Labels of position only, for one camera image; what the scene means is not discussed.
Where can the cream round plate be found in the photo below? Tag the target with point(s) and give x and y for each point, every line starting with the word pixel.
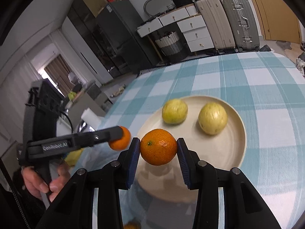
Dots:
pixel 224 151

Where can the wooden door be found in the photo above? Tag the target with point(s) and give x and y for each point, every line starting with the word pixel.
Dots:
pixel 277 21

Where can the beige suitcase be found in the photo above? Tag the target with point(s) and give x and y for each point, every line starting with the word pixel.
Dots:
pixel 217 23

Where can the orange mandarin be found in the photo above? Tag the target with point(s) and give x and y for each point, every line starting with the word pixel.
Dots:
pixel 158 147
pixel 123 143

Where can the silver grey suitcase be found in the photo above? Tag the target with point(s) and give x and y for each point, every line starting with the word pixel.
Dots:
pixel 243 24

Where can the teal checked tablecloth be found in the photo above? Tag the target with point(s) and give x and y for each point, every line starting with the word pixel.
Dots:
pixel 241 112

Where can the white drawer cabinet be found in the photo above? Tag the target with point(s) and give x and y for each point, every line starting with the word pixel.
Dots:
pixel 190 23

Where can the large yellow guava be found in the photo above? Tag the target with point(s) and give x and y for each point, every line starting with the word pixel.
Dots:
pixel 212 118

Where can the white paper roll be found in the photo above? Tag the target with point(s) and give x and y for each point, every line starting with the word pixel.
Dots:
pixel 89 117

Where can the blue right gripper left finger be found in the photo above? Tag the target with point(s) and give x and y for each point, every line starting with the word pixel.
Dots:
pixel 132 159

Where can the black refrigerator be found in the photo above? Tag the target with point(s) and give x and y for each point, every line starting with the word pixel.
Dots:
pixel 119 21

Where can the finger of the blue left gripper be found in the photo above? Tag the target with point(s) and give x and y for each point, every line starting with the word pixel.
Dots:
pixel 108 134

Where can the woven laundry basket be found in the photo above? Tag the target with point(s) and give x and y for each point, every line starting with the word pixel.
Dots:
pixel 172 47

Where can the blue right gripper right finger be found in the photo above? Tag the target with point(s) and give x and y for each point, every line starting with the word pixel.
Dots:
pixel 184 161

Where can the yellow plastic bag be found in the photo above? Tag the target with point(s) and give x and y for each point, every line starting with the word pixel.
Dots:
pixel 72 157

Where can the person's left hand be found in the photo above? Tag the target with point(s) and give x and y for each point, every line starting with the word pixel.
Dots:
pixel 36 185

